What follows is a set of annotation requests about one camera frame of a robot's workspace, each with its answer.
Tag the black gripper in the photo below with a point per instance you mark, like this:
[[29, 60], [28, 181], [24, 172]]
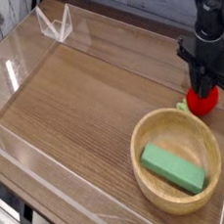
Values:
[[206, 63]]

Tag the red plush strawberry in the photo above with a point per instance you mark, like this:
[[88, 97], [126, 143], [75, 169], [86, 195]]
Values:
[[199, 106]]

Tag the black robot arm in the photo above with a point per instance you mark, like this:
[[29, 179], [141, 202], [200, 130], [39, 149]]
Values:
[[209, 25]]

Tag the wooden bowl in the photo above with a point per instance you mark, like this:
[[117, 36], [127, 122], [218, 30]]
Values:
[[186, 136]]

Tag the green foam block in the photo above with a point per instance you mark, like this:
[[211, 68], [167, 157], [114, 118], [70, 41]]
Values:
[[173, 168]]

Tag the clear acrylic corner bracket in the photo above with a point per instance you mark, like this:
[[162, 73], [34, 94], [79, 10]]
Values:
[[57, 30]]

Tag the clear acrylic tray wall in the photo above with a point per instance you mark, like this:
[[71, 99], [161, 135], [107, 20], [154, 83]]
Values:
[[61, 195]]

